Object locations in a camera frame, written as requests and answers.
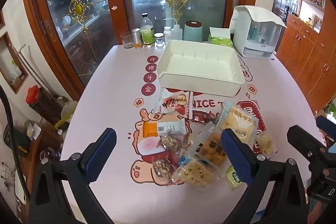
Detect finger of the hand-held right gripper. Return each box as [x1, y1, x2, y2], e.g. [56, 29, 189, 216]
[316, 116, 336, 140]
[287, 126, 328, 169]

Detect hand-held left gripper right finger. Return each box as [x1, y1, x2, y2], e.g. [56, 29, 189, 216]
[220, 128, 307, 224]

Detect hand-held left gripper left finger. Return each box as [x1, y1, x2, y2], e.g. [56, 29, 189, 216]
[28, 127, 117, 224]

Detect small green snack packet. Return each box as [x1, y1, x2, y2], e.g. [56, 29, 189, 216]
[225, 166, 246, 191]

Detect brown fried snack packet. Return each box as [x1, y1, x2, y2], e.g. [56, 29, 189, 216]
[196, 122, 229, 168]

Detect small pale puffed snack packet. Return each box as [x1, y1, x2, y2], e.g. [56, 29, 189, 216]
[255, 132, 278, 156]

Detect red yellow snack packet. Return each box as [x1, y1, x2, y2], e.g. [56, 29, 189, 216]
[217, 101, 257, 147]

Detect clear rice crisp packet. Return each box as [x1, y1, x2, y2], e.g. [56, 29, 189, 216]
[172, 157, 222, 189]

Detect dark red snack packet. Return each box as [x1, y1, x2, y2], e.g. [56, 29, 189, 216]
[191, 111, 219, 125]

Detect clear nut bar packet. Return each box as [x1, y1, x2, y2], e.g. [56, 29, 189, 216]
[159, 134, 191, 159]
[152, 156, 180, 184]

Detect orange white snack packet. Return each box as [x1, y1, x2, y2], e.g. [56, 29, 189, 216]
[142, 120, 188, 137]

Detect white plastic storage bin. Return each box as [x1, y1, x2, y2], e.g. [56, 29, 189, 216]
[157, 39, 245, 97]

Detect yellow plastic scoop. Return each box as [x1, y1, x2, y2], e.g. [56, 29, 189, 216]
[54, 101, 78, 130]

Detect wooden side table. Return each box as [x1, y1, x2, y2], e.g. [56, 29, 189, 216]
[16, 119, 70, 214]

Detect red lid jar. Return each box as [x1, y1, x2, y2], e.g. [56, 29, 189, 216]
[25, 85, 62, 126]

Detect white countertop appliance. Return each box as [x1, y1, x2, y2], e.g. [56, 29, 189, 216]
[230, 5, 288, 60]

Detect green tissue pack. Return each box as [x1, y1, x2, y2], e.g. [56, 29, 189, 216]
[207, 27, 233, 46]

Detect glass tumbler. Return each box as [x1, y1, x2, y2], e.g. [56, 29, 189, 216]
[121, 32, 133, 49]

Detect metal can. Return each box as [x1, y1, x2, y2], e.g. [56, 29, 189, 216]
[132, 29, 143, 48]

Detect green label glass bottle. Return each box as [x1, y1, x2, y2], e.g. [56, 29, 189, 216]
[140, 13, 155, 48]

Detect teal canister brown lid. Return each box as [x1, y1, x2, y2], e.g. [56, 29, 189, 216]
[183, 21, 203, 42]

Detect white squeeze bottle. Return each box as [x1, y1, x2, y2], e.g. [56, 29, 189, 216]
[164, 18, 183, 41]

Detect wooden wall cabinet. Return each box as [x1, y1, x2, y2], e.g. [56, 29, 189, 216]
[276, 0, 336, 114]

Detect wooden wall niche frame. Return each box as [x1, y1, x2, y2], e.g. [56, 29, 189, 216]
[0, 31, 29, 94]

